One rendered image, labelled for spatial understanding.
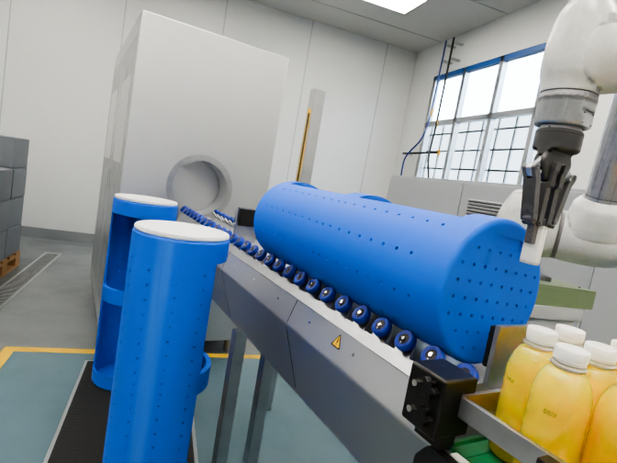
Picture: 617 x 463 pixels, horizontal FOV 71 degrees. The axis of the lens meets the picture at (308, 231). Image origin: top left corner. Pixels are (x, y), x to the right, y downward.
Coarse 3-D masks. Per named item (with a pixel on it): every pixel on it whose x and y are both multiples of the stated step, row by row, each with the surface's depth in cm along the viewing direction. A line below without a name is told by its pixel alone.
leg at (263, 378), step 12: (264, 360) 174; (264, 372) 174; (264, 384) 176; (264, 396) 177; (252, 408) 179; (264, 408) 178; (252, 420) 178; (252, 432) 177; (252, 444) 178; (252, 456) 179
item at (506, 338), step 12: (516, 324) 77; (528, 324) 78; (492, 336) 75; (504, 336) 75; (516, 336) 76; (492, 348) 74; (504, 348) 75; (492, 360) 74; (504, 360) 76; (492, 372) 75; (504, 372) 76; (492, 384) 75
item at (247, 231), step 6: (240, 210) 188; (246, 210) 189; (252, 210) 190; (240, 216) 188; (246, 216) 189; (252, 216) 191; (234, 222) 191; (240, 222) 188; (246, 222) 190; (252, 222) 191; (234, 228) 190; (240, 228) 190; (246, 228) 192; (252, 228) 193; (240, 234) 191; (246, 234) 192; (252, 234) 194; (246, 240) 193; (252, 240) 194
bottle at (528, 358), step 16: (528, 352) 59; (544, 352) 59; (512, 368) 60; (528, 368) 59; (512, 384) 60; (528, 384) 58; (512, 400) 60; (496, 416) 62; (512, 416) 60; (496, 448) 61
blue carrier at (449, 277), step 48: (288, 192) 137; (288, 240) 125; (336, 240) 103; (384, 240) 89; (432, 240) 80; (480, 240) 76; (336, 288) 109; (384, 288) 87; (432, 288) 75; (480, 288) 79; (528, 288) 86; (432, 336) 78; (480, 336) 81
